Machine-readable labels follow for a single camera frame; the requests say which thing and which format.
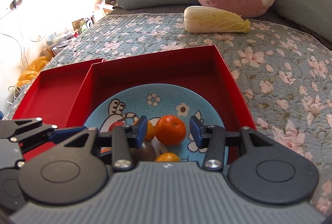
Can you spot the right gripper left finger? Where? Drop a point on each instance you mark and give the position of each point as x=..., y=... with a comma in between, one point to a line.
x=123, y=138

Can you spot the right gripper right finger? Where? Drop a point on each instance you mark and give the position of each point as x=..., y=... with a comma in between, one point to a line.
x=213, y=139

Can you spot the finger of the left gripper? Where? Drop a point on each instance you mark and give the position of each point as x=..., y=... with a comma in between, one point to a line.
x=24, y=135

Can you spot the yellow orange kumquat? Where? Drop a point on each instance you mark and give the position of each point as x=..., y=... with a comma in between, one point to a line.
x=167, y=157
x=150, y=133

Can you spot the dark brown tomato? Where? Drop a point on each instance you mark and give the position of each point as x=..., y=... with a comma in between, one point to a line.
x=145, y=153

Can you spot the orange mandarin top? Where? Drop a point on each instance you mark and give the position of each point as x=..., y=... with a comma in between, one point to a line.
x=170, y=130

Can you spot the small red apple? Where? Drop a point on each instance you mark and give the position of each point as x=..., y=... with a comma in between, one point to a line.
x=115, y=124

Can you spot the left red tray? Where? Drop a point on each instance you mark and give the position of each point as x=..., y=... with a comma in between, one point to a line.
x=51, y=96

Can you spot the red tray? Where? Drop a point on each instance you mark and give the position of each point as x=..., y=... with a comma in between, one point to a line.
x=201, y=69
x=51, y=96

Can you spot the blue tiger plate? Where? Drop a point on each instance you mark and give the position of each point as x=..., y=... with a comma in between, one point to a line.
x=155, y=101

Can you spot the yellow plastic bag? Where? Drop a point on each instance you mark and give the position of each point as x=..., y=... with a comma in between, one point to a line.
x=32, y=71

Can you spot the right red tray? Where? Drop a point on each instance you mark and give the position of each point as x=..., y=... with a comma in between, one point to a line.
x=201, y=69

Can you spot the floral quilt bedspread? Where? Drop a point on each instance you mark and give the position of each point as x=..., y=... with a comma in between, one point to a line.
x=284, y=75

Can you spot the green white carton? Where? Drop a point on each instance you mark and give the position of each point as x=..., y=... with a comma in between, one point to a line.
x=81, y=25

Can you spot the plush napa cabbage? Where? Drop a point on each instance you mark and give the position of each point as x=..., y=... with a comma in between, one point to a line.
x=203, y=19

